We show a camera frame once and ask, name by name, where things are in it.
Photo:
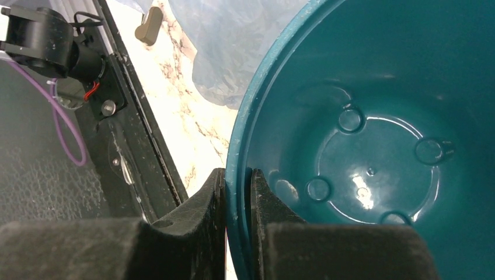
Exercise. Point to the teal plastic trash bin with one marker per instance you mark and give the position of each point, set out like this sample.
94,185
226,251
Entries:
371,112

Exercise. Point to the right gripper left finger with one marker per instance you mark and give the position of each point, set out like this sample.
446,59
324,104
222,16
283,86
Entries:
187,243

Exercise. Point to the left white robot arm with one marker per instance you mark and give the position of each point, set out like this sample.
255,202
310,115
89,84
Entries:
44,41

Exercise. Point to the blue plastic trash bag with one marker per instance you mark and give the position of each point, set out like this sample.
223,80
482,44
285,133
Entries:
217,51

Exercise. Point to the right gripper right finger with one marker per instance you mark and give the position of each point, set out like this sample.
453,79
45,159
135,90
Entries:
284,246

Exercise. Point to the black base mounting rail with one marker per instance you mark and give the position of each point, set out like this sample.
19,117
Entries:
131,172

